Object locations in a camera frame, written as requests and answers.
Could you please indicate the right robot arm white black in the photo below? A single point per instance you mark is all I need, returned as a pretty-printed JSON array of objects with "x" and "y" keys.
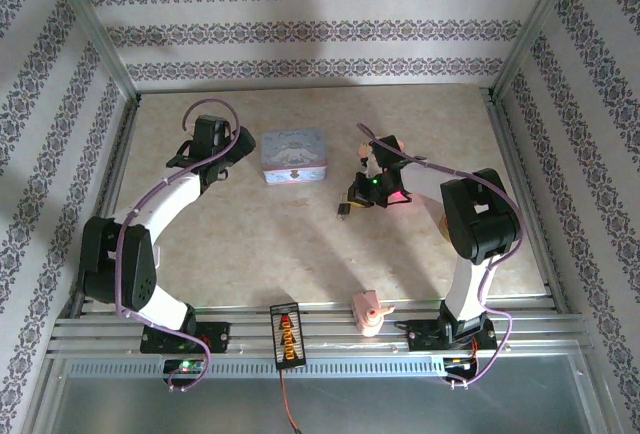
[{"x": 467, "y": 284}]

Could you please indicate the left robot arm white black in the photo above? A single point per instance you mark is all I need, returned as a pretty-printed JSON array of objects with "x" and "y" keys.
[{"x": 165, "y": 199}]

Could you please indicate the plush doll with pink dress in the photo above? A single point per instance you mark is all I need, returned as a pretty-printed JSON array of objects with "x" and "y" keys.
[{"x": 365, "y": 156}]

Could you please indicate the lavender cartoon tin box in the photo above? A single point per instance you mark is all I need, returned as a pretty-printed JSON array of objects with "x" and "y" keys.
[{"x": 295, "y": 156}]

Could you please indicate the pink plastic printed device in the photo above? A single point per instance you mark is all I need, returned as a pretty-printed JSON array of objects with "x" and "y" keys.
[{"x": 367, "y": 314}]

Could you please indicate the black board with orange connectors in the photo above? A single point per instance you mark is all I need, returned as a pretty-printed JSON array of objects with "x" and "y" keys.
[{"x": 288, "y": 336}]

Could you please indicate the small circuit board green light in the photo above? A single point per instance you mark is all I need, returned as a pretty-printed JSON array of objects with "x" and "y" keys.
[{"x": 184, "y": 366}]

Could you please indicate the aluminium side rail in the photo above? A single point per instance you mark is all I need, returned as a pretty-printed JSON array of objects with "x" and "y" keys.
[
  {"x": 520, "y": 179},
  {"x": 117, "y": 174}
]

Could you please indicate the aluminium rail frame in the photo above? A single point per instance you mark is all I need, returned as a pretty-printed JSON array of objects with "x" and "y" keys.
[{"x": 330, "y": 329}]

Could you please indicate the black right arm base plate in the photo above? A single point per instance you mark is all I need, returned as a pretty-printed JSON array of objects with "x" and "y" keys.
[{"x": 425, "y": 336}]

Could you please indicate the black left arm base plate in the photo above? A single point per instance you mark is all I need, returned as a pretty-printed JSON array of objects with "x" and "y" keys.
[{"x": 215, "y": 336}]

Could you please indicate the aluminium corner post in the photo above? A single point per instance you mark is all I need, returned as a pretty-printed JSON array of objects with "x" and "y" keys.
[
  {"x": 90, "y": 24},
  {"x": 537, "y": 24}
]

